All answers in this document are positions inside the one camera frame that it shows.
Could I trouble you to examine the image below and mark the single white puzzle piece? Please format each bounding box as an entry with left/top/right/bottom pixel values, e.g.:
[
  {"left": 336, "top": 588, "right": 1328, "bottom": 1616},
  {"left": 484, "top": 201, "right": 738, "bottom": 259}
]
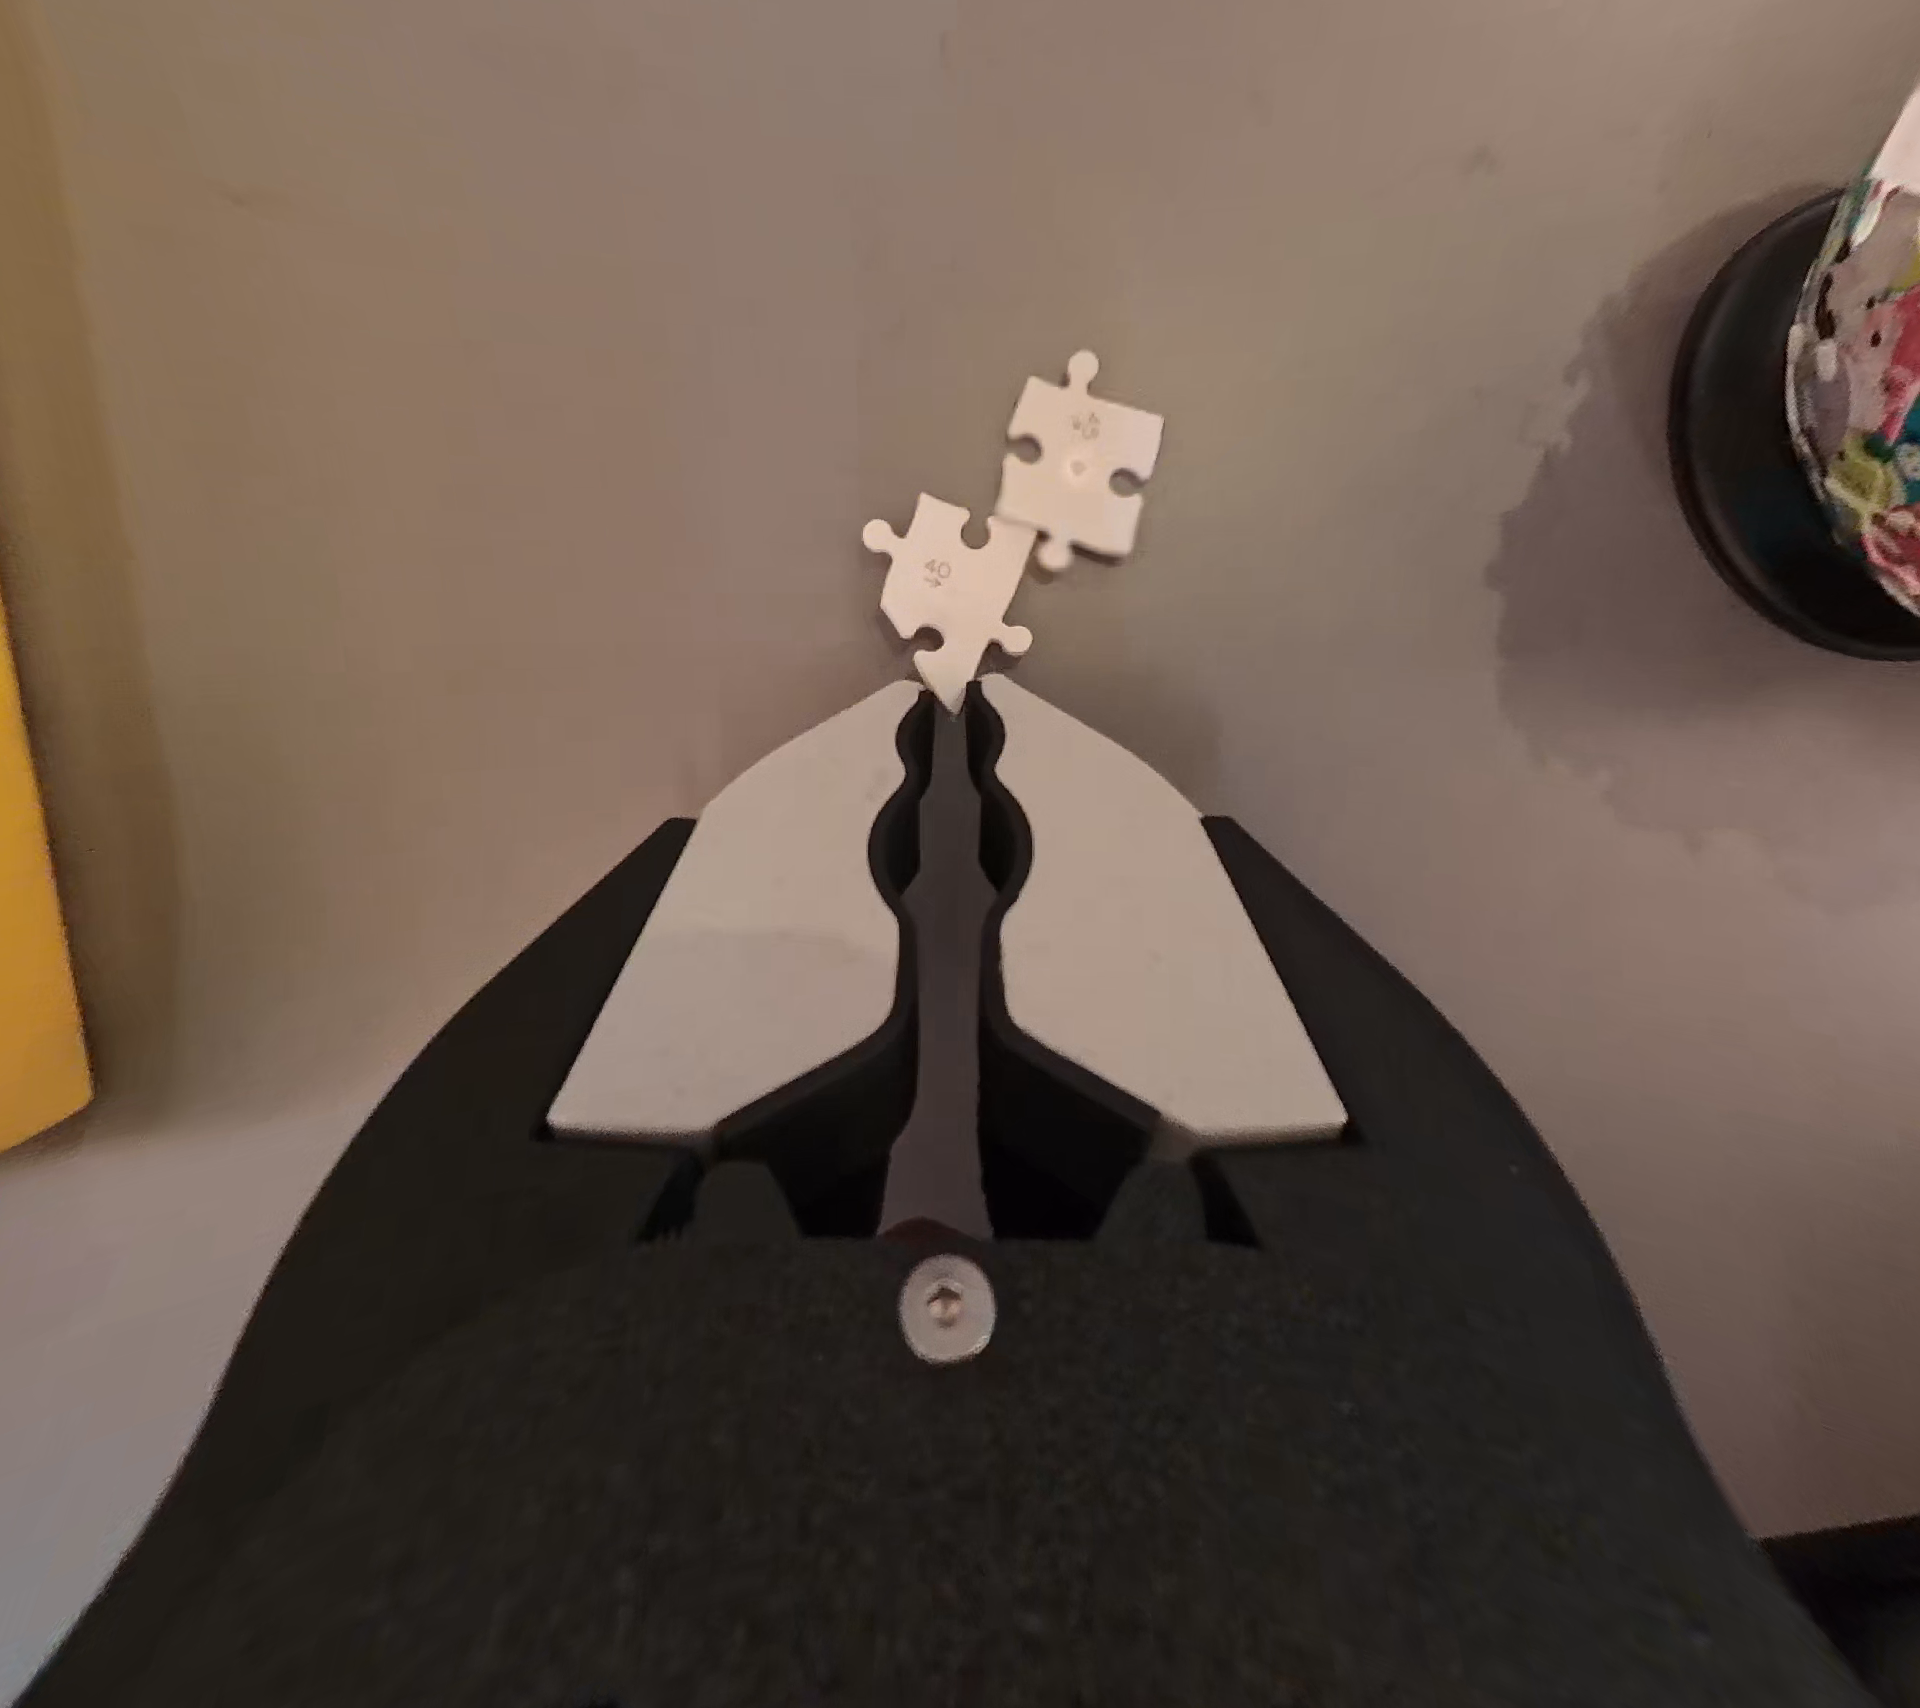
[
  {"left": 861, "top": 490, "right": 1039, "bottom": 716},
  {"left": 994, "top": 350, "right": 1169, "bottom": 574}
]

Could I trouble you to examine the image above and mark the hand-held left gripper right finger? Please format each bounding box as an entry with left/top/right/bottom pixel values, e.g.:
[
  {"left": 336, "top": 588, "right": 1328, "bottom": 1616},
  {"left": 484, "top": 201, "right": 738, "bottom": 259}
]
[{"left": 971, "top": 672, "right": 1349, "bottom": 1238}]

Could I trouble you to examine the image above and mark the black ball stand ring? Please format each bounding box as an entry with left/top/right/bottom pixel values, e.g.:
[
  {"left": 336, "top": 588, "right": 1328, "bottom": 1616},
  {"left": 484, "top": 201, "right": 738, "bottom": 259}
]
[{"left": 1668, "top": 185, "right": 1920, "bottom": 665}]

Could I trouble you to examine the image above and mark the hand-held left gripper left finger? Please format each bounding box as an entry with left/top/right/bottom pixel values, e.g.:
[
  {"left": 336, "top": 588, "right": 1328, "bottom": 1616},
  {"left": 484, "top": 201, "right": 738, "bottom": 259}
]
[{"left": 546, "top": 681, "right": 941, "bottom": 1238}]

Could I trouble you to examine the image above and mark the partly built white puzzle ball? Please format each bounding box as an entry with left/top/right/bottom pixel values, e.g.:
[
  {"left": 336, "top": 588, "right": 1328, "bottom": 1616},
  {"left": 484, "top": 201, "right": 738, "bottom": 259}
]
[{"left": 1782, "top": 80, "right": 1920, "bottom": 618}]

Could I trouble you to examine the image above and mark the yellow box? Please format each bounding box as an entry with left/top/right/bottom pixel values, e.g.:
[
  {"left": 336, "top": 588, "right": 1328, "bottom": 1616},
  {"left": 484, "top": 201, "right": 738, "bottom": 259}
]
[{"left": 0, "top": 583, "right": 96, "bottom": 1158}]

